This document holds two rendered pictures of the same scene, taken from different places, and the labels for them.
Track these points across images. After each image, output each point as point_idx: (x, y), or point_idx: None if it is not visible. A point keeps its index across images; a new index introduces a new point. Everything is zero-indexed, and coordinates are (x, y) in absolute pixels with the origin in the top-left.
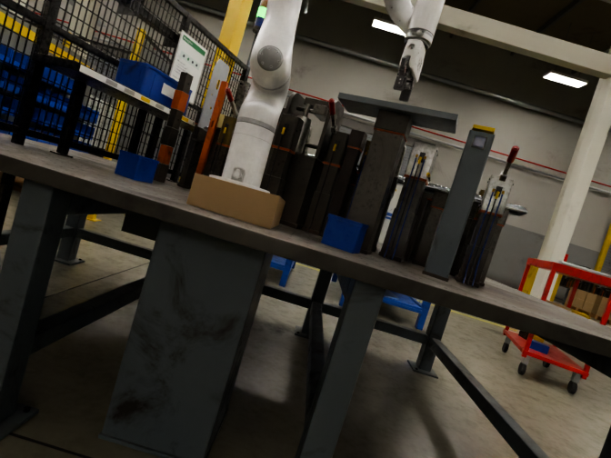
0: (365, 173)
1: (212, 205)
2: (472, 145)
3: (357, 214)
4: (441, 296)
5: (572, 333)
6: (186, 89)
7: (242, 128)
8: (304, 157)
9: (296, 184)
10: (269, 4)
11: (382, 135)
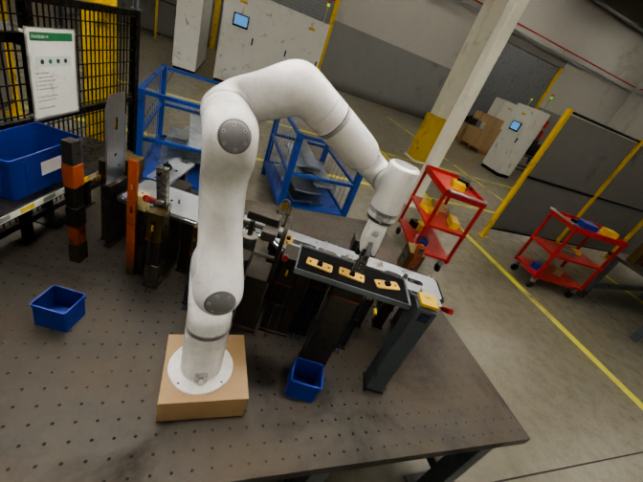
0: (321, 326)
1: (183, 417)
2: (417, 320)
3: (313, 352)
4: (382, 462)
5: (456, 450)
6: (77, 160)
7: (196, 344)
8: (254, 280)
9: (250, 300)
10: (203, 219)
11: (338, 301)
